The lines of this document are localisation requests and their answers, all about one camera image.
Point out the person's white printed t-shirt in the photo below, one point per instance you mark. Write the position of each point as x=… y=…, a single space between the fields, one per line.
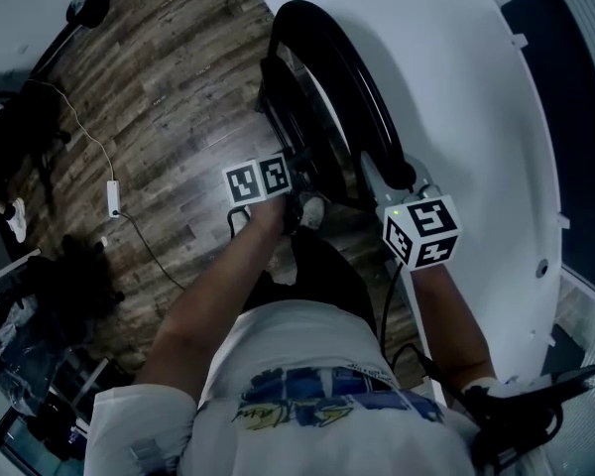
x=297 y=345

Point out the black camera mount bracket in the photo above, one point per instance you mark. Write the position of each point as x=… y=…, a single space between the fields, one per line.
x=560 y=382

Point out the black waste bin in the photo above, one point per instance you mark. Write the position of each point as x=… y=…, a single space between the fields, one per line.
x=86 y=9

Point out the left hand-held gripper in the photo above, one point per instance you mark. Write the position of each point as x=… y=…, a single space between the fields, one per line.
x=258 y=179

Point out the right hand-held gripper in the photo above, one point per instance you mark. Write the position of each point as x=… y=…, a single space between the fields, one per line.
x=421 y=231

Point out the clear plastic wrapping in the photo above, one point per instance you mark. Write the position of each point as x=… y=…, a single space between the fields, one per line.
x=20 y=355

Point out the person's right forearm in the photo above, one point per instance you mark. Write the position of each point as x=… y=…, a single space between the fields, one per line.
x=451 y=325

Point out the person's left white shoe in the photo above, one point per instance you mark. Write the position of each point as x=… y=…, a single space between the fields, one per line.
x=283 y=272

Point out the black desk divider panel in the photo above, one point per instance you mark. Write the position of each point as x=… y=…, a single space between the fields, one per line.
x=565 y=92

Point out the black folding chair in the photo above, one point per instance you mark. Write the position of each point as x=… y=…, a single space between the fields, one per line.
x=282 y=107

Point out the person's white shoe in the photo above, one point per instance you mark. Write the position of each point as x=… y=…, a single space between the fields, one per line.
x=312 y=211
x=283 y=272

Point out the white power strip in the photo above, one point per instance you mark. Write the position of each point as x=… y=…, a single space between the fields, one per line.
x=114 y=199

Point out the person's black trousers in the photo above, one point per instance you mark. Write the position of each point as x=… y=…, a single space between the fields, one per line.
x=327 y=275

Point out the long white desk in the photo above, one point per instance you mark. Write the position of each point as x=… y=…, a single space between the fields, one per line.
x=451 y=92

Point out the black office chair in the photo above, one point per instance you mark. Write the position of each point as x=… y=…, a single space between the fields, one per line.
x=69 y=275
x=20 y=127

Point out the person's right white shoe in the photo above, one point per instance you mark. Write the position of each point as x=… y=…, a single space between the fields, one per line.
x=312 y=211

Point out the person's left forearm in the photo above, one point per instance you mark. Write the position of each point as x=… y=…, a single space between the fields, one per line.
x=213 y=290

